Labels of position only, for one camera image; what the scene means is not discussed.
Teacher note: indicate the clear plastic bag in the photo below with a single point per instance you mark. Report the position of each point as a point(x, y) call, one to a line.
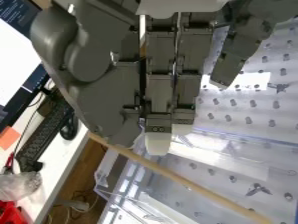
point(17, 185)

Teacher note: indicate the computer screen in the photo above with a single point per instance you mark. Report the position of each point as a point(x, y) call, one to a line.
point(15, 73)

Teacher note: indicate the clear box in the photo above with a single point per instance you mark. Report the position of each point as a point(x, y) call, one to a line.
point(146, 203)

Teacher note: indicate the black keyboard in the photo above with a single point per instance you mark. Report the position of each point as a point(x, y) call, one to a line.
point(41, 136)

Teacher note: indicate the orange paper piece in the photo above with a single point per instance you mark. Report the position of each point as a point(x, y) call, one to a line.
point(8, 138)

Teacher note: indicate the black computer mouse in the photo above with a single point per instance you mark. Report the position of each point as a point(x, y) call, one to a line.
point(68, 126)

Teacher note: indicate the dark grey five-finger robot hand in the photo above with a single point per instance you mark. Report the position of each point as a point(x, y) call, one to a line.
point(101, 83)

